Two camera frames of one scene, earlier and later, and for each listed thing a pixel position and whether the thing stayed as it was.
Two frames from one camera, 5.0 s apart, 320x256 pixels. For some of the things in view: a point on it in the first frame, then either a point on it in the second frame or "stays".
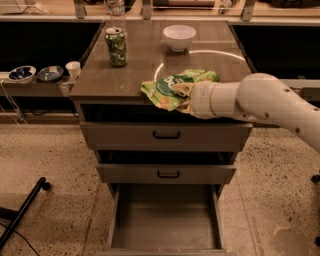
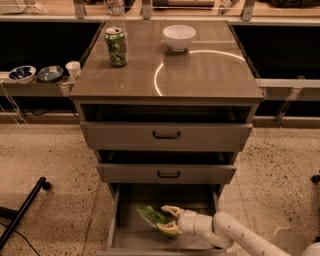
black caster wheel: (315, 178) stays
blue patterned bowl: (23, 74) stays
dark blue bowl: (50, 73) stays
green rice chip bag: (160, 90) to (158, 221)
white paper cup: (74, 69) stays
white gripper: (202, 99) to (187, 220)
